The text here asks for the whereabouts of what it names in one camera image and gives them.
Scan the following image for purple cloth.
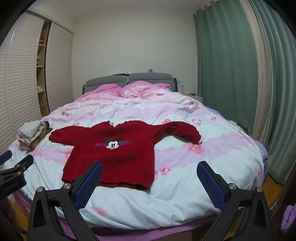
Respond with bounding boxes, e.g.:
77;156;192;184
280;204;296;234

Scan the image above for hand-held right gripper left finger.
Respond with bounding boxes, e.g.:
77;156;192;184
27;161;104;241

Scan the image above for beige curtain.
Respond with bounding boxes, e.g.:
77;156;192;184
239;0;271;150

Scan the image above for green curtain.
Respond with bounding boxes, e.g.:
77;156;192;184
251;0;296;186
194;3;258;138

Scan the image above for grey padded headboard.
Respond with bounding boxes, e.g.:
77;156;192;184
83;72;178;95

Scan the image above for purple bed sheet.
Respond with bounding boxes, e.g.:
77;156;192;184
11;139;270;241

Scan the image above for wooden wardrobe shelves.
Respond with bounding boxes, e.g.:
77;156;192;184
36;21;51;117

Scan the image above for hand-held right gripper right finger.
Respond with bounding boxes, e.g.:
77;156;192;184
196;161;271;241

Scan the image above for red cartoon print sweater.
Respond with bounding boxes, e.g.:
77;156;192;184
48;120;201;191

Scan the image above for brown woven mat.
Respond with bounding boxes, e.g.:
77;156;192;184
18;128;53;152

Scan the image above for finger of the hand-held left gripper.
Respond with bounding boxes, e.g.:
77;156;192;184
0;154;34;177
0;150;12;165

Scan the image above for pink pillow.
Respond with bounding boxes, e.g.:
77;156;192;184
95;83;123;94
122;81;172;98

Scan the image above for white nightstand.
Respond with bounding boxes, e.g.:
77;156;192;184
186;94;204;104

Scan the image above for pink floral quilt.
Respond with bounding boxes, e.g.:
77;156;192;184
5;81;266;230

